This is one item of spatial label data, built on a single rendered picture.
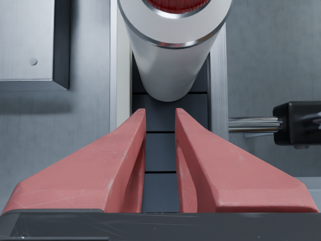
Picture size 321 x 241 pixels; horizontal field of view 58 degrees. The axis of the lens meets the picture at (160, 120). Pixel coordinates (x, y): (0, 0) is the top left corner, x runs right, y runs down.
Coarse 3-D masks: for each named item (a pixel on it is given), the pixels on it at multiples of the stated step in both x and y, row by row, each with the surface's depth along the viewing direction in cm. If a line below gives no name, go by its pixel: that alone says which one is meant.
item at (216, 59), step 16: (224, 32) 20; (224, 48) 20; (208, 64) 21; (224, 64) 20; (208, 80) 21; (224, 80) 20; (208, 96) 21; (224, 96) 20; (208, 112) 21; (224, 112) 20; (208, 128) 21; (224, 128) 20
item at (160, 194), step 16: (144, 96) 28; (192, 96) 28; (160, 112) 28; (192, 112) 28; (160, 128) 28; (160, 144) 28; (160, 160) 28; (144, 176) 28; (160, 176) 28; (176, 176) 28; (144, 192) 28; (160, 192) 28; (176, 192) 28; (144, 208) 27; (160, 208) 27; (176, 208) 27
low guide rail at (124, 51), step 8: (120, 16) 25; (120, 24) 25; (120, 32) 25; (120, 40) 25; (128, 40) 25; (120, 48) 25; (128, 48) 25; (120, 56) 25; (128, 56) 25; (120, 64) 25; (128, 64) 25; (120, 72) 25; (128, 72) 25; (120, 80) 25; (128, 80) 25; (120, 88) 25; (128, 88) 25; (120, 96) 25; (128, 96) 25; (120, 104) 25; (128, 104) 25; (120, 112) 25; (128, 112) 25; (120, 120) 25
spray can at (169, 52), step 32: (128, 0) 12; (160, 0) 11; (192, 0) 10; (224, 0) 12; (128, 32) 14; (160, 32) 12; (192, 32) 12; (160, 64) 15; (192, 64) 16; (160, 96) 25
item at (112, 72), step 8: (112, 0) 29; (112, 8) 29; (112, 16) 29; (112, 24) 29; (112, 32) 29; (112, 40) 29; (112, 48) 29; (112, 56) 29; (112, 64) 29; (112, 72) 29; (112, 80) 29; (112, 88) 29; (112, 96) 29; (112, 104) 29; (112, 112) 28; (112, 120) 28; (112, 128) 28
